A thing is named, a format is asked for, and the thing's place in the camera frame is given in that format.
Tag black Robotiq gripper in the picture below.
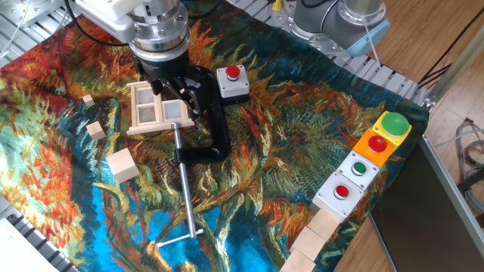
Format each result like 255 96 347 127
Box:
131 47 202 115

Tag small wooden sliding window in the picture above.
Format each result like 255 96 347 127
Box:
126 80 196 136

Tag grey red-button box, black base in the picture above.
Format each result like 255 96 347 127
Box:
216 64 251 106

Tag medium wooden cube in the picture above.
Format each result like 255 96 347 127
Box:
85 120 107 141

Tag large wooden cube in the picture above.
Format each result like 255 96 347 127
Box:
105 147 141 184

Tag black C-clamp with steel screw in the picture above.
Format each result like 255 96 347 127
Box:
155 66 231 249

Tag colourful painted sunflower cloth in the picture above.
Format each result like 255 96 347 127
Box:
0 0 430 272

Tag aluminium mounting plate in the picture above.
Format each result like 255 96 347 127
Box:
0 0 66 29

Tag grey box red button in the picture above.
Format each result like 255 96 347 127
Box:
310 172 366 223

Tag grey box green button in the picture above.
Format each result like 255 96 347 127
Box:
335 150 380 190

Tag wooden block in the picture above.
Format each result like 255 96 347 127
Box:
306 209 341 241
290 225 326 261
279 248 317 272

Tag white zip tie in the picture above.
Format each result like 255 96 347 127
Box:
361 14 383 71

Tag orange box red button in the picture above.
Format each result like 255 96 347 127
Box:
352 128 397 168

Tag white flat box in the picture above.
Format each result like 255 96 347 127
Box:
0 217 60 272

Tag yellow box green mushroom button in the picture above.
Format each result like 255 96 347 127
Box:
372 110 413 147

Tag black flat panel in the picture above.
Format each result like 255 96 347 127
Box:
368 143 484 272

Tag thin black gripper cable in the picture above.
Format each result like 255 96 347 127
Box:
64 0 129 47

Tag thin white cable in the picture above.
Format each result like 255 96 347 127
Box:
0 0 32 58

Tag black floor cables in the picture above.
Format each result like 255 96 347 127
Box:
417 7 484 88

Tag aluminium frame post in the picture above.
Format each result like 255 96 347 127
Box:
429 33 484 104

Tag aluminium frame rail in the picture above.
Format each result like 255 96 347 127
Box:
417 134 484 245

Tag grey cable bundle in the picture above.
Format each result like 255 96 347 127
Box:
434 118 484 215

